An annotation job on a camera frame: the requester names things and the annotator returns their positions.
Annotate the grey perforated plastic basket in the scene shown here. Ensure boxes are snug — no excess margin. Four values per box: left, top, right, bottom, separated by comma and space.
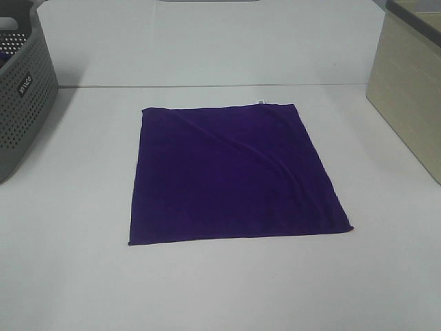
1, 1, 59, 182

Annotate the purple towel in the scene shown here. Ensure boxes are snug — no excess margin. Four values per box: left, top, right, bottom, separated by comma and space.
129, 103, 352, 245

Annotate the beige storage box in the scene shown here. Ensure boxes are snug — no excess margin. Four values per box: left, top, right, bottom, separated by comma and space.
366, 1, 440, 182

